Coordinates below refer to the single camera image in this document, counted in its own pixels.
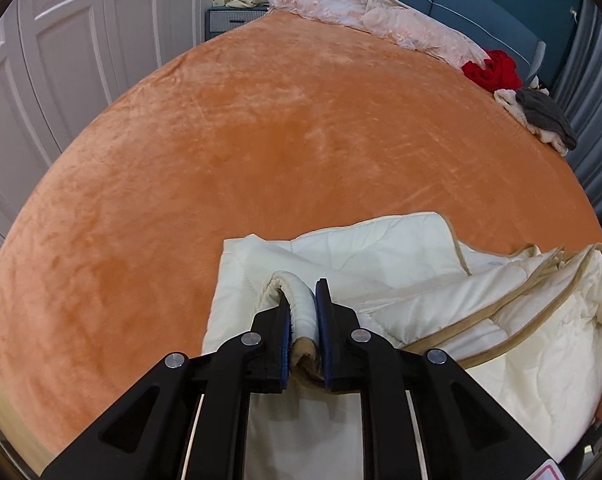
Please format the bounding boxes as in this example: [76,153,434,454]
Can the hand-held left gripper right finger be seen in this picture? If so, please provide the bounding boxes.
[315,278,572,480]

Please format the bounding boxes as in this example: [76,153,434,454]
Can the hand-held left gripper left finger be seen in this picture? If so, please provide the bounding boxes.
[41,304,292,480]

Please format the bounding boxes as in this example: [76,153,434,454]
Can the blue padded headboard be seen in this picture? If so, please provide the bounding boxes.
[281,0,582,96]

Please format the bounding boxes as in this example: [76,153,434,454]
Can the pink crumpled duvet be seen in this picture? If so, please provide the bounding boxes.
[267,0,488,71]

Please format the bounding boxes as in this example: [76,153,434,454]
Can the grey knitted sweater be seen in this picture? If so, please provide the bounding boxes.
[515,87,578,151]

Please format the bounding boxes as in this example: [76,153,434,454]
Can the white quilted jacket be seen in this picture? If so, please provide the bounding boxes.
[201,211,602,480]

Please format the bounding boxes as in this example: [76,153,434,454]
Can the grey and cream folded clothes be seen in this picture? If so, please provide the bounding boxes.
[493,87,569,157]

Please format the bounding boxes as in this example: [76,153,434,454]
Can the grey curtain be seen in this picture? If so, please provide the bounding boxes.
[551,0,602,261]

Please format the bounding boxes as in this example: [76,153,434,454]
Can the orange bed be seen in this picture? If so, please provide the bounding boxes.
[0,10,602,471]

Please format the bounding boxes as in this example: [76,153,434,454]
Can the red garment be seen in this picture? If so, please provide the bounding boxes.
[462,50,522,93]

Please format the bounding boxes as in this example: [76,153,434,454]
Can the white panelled wardrobe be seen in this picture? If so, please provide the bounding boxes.
[0,0,236,251]

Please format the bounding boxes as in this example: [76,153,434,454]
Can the grey nightstand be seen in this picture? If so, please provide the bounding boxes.
[204,6,272,43]

